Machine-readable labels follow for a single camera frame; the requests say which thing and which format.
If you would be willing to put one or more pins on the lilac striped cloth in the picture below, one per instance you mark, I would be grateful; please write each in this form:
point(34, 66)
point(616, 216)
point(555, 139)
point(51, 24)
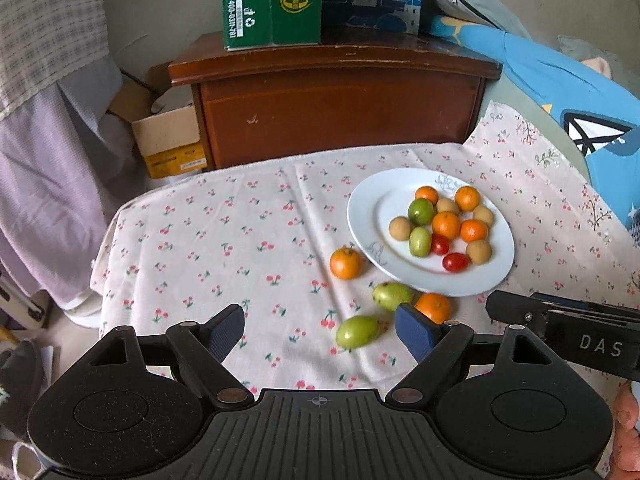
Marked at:
point(55, 185)

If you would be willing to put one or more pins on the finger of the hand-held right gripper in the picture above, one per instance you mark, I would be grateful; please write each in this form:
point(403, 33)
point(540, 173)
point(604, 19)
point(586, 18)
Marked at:
point(515, 310)

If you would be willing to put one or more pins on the cherry print tablecloth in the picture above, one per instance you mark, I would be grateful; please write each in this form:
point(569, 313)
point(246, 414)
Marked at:
point(225, 240)

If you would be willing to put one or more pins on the dark shoe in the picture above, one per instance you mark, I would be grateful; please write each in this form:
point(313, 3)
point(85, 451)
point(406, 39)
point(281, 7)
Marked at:
point(22, 385)

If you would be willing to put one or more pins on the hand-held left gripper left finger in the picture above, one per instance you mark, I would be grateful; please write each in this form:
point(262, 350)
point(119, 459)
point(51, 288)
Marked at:
point(227, 329)

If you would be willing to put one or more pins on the brown wooden nightstand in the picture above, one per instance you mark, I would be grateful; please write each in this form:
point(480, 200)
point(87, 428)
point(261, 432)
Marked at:
point(340, 105)

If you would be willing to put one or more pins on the grey zippered cushion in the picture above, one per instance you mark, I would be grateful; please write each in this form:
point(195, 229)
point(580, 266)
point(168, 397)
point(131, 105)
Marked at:
point(470, 0)

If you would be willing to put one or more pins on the person's right hand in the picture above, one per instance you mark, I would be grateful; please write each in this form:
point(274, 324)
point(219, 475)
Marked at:
point(627, 420)

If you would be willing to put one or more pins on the green carton box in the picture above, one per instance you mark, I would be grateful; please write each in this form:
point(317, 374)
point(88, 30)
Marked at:
point(272, 10)

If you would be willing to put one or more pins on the brown kiwi fruit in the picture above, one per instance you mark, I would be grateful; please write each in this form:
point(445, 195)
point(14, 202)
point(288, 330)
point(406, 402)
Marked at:
point(479, 251)
point(400, 228)
point(483, 215)
point(447, 206)

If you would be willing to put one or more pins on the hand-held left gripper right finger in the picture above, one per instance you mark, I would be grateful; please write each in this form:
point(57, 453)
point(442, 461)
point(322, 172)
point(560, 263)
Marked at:
point(412, 331)

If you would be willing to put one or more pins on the mandarin orange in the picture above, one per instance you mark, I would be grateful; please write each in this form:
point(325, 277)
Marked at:
point(466, 198)
point(345, 262)
point(433, 307)
point(426, 194)
point(446, 225)
point(473, 230)

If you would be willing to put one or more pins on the grey plush cloth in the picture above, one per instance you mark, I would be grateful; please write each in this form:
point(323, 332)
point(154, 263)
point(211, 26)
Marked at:
point(585, 55)

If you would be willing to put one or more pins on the checkered cloth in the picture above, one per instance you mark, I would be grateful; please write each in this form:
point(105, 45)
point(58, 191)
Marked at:
point(45, 35)

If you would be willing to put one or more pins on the white plate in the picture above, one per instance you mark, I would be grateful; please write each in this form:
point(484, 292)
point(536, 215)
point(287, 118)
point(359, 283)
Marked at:
point(380, 210)

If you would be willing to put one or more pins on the white plastic case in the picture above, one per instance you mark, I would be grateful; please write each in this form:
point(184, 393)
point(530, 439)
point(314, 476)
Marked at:
point(20, 300)

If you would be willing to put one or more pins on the grey-green bed sheet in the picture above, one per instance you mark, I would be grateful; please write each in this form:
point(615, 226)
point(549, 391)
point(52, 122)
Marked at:
point(520, 110)

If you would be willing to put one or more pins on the red cherry tomato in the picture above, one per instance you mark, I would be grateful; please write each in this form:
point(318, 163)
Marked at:
point(440, 245)
point(455, 261)

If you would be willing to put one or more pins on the open cardboard box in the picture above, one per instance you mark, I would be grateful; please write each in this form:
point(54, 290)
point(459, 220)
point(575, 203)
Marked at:
point(170, 135)

